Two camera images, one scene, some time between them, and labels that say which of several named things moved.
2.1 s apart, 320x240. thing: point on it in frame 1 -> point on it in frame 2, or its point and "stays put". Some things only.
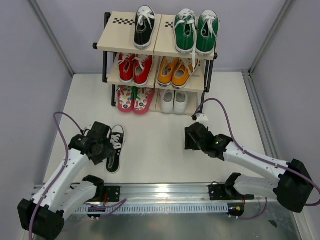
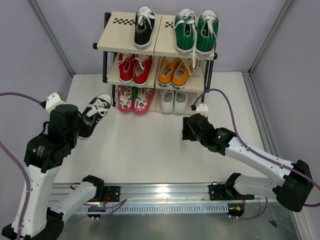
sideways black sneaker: [117, 135] -> [93, 114]
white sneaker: [167, 101] stays put
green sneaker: [185, 28] stays put
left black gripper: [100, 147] -> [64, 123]
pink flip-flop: [125, 103] stays put
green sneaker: [207, 30] stays put
